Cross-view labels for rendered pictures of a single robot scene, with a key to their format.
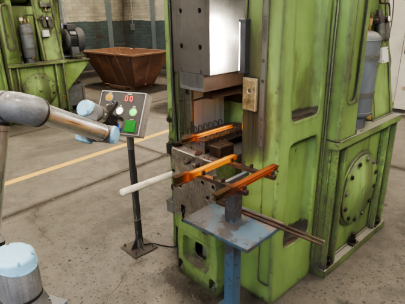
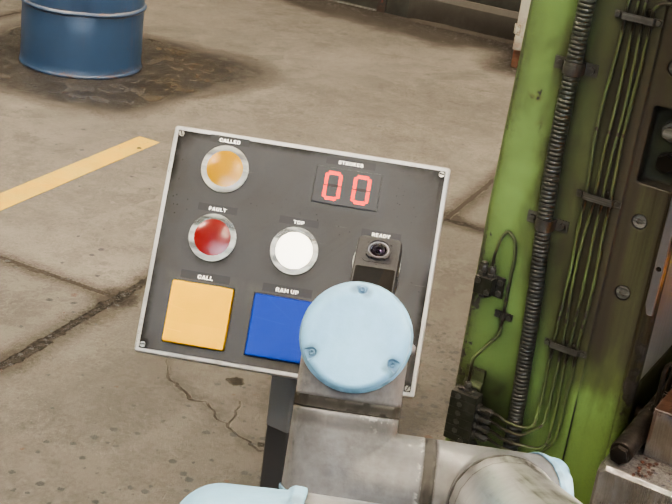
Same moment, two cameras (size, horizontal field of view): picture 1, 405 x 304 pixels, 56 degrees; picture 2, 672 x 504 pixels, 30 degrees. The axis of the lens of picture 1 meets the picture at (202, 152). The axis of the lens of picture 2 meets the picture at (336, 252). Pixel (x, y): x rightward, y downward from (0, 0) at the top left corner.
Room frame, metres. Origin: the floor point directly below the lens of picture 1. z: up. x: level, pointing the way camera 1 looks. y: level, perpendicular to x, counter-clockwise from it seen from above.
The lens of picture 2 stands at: (1.06, 0.92, 1.69)
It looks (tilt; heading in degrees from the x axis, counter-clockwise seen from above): 23 degrees down; 342
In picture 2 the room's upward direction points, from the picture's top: 8 degrees clockwise
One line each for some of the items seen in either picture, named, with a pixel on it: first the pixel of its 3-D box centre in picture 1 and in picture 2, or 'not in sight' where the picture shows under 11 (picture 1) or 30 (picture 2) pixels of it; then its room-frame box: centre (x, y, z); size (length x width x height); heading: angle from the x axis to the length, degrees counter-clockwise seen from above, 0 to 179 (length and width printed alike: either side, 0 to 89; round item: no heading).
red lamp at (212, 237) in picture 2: not in sight; (212, 237); (2.43, 0.62, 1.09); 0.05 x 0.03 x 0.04; 43
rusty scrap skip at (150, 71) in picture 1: (126, 69); not in sight; (9.15, 1.77, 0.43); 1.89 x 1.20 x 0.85; 49
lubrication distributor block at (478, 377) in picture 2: (170, 148); (469, 416); (2.47, 0.22, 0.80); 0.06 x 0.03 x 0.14; 43
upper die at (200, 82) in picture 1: (217, 76); not in sight; (2.25, -0.10, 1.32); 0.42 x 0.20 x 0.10; 133
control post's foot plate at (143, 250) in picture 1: (138, 242); not in sight; (2.47, 0.50, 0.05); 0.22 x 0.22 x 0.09; 43
